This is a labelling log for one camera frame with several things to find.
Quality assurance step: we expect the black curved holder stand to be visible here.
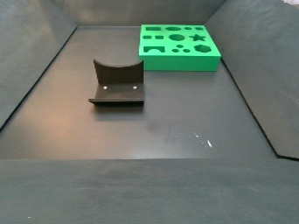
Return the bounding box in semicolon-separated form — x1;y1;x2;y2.
89;60;146;105

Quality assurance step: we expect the green shape-sorter block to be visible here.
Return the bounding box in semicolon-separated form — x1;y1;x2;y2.
139;24;222;72

